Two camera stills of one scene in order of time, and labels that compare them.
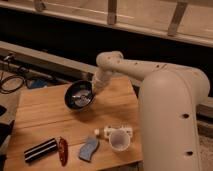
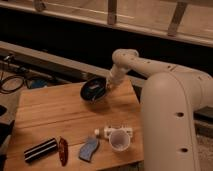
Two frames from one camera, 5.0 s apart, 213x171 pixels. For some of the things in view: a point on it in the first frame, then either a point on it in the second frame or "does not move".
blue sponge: x=89 y=146 does not move
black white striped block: x=40 y=151 does not move
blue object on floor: x=39 y=82 does not move
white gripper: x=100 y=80 -> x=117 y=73
